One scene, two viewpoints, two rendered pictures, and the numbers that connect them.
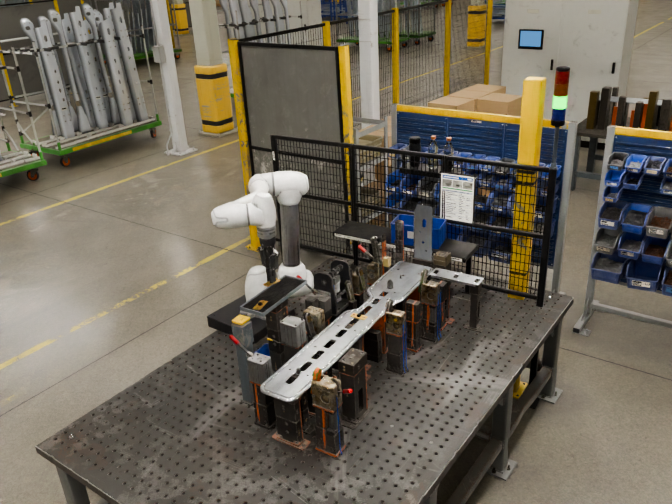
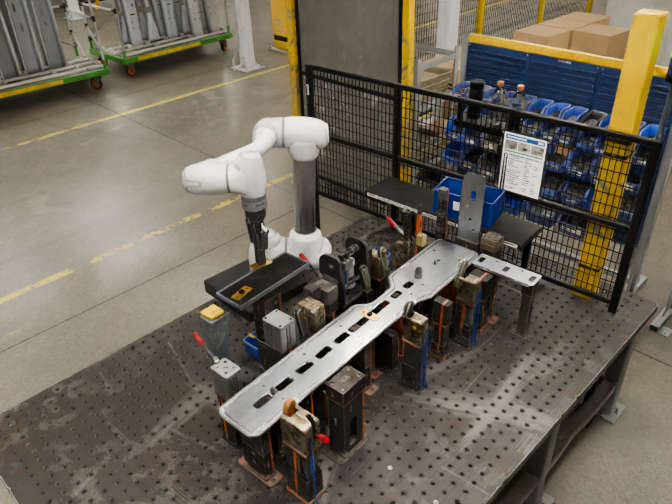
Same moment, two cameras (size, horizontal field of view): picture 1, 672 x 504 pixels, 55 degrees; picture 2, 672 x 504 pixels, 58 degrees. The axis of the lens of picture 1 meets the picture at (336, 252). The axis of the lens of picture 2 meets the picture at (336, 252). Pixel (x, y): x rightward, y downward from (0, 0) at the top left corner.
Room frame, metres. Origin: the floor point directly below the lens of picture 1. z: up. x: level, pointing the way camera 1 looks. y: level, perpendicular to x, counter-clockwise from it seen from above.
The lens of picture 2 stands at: (0.90, -0.26, 2.51)
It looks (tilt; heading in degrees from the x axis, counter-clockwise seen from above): 33 degrees down; 9
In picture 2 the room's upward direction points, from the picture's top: 2 degrees counter-clockwise
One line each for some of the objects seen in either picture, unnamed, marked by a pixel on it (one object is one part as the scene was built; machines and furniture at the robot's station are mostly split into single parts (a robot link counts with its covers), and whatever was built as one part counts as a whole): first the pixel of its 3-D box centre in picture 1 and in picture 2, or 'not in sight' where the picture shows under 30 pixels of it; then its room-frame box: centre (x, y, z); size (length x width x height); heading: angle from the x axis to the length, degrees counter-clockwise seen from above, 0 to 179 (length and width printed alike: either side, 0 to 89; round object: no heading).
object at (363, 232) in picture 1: (402, 240); (448, 209); (3.65, -0.42, 1.02); 0.90 x 0.22 x 0.03; 57
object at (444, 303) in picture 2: (413, 325); (441, 328); (2.92, -0.39, 0.84); 0.11 x 0.08 x 0.29; 57
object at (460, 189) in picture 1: (457, 197); (522, 164); (3.58, -0.74, 1.30); 0.23 x 0.02 x 0.31; 57
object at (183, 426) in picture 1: (343, 364); (349, 363); (2.84, -0.01, 0.68); 2.56 x 1.61 x 0.04; 143
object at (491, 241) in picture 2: (441, 281); (488, 268); (3.33, -0.61, 0.88); 0.08 x 0.08 x 0.36; 57
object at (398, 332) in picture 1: (395, 341); (413, 350); (2.74, -0.28, 0.87); 0.12 x 0.09 x 0.35; 57
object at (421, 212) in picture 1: (422, 232); (471, 207); (3.39, -0.50, 1.17); 0.12 x 0.01 x 0.34; 57
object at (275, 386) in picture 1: (358, 319); (367, 319); (2.76, -0.09, 1.00); 1.38 x 0.22 x 0.02; 147
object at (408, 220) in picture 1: (418, 231); (467, 201); (3.59, -0.51, 1.10); 0.30 x 0.17 x 0.13; 65
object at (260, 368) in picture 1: (262, 391); (231, 404); (2.38, 0.36, 0.88); 0.11 x 0.10 x 0.36; 57
